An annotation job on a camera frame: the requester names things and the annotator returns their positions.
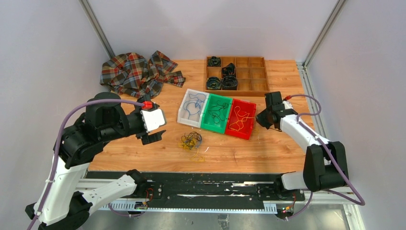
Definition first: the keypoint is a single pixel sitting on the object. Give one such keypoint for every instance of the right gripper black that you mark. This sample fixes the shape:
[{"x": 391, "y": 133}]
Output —
[{"x": 260, "y": 119}]

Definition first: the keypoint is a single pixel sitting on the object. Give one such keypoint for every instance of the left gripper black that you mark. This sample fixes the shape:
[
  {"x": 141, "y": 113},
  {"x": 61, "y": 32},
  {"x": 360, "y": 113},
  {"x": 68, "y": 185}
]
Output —
[{"x": 148, "y": 137}]

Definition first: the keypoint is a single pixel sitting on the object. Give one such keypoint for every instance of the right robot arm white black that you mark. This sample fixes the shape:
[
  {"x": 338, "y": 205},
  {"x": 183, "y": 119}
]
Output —
[{"x": 325, "y": 164}]

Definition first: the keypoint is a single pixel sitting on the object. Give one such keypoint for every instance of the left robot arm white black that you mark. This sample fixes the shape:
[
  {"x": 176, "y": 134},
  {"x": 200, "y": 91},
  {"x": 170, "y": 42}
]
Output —
[{"x": 61, "y": 206}]

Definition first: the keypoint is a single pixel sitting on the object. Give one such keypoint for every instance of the red plastic bin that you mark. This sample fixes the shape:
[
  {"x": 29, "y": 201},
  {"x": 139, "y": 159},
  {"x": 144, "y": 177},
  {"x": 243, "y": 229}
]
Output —
[{"x": 241, "y": 119}]

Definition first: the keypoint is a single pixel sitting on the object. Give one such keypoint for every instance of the white plastic bin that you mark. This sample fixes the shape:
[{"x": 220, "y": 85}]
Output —
[{"x": 192, "y": 107}]

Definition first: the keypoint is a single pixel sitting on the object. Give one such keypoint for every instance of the green plastic bin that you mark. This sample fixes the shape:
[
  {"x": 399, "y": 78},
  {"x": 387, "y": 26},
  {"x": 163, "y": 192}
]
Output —
[{"x": 216, "y": 113}]

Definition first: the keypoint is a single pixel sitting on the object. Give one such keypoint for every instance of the rolled belt bottom right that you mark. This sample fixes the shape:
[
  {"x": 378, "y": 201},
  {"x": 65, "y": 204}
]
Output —
[{"x": 229, "y": 83}]

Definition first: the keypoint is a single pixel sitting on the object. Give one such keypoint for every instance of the rolled belt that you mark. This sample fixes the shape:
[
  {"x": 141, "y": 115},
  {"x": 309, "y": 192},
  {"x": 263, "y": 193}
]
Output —
[
  {"x": 229, "y": 70},
  {"x": 213, "y": 83},
  {"x": 214, "y": 61},
  {"x": 229, "y": 83}
]

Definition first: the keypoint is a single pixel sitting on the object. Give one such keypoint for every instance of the wooden compartment tray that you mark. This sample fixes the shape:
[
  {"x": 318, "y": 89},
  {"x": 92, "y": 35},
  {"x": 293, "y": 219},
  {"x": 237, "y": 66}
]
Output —
[{"x": 251, "y": 74}]

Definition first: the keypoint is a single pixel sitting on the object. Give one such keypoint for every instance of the rolled belt middle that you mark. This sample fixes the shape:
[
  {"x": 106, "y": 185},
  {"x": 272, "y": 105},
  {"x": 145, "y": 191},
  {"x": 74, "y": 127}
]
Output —
[{"x": 229, "y": 70}]

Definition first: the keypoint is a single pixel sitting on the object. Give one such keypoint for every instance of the rolled belt bottom left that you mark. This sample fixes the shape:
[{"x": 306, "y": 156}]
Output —
[{"x": 213, "y": 83}]

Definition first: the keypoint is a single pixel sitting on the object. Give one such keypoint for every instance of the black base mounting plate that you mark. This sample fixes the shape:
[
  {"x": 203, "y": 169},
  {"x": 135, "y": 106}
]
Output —
[{"x": 212, "y": 191}]

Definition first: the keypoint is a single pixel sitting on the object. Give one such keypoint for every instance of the plaid cloth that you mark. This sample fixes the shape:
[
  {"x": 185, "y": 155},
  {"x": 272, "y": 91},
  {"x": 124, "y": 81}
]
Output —
[{"x": 134, "y": 75}]

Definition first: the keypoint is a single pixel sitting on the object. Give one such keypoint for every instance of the rolled belt top left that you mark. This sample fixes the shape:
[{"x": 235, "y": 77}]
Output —
[{"x": 214, "y": 61}]

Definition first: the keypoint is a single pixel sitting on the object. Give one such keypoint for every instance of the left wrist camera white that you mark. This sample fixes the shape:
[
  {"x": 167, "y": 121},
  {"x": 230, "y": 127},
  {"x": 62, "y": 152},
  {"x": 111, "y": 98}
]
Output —
[{"x": 153, "y": 119}]

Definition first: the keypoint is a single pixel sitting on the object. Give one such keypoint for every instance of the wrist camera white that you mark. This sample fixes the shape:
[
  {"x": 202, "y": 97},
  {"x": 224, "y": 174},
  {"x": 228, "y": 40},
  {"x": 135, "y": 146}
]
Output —
[
  {"x": 153, "y": 119},
  {"x": 287, "y": 104}
]

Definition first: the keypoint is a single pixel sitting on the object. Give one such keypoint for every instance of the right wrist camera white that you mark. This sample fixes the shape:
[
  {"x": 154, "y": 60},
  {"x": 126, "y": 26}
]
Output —
[{"x": 287, "y": 104}]

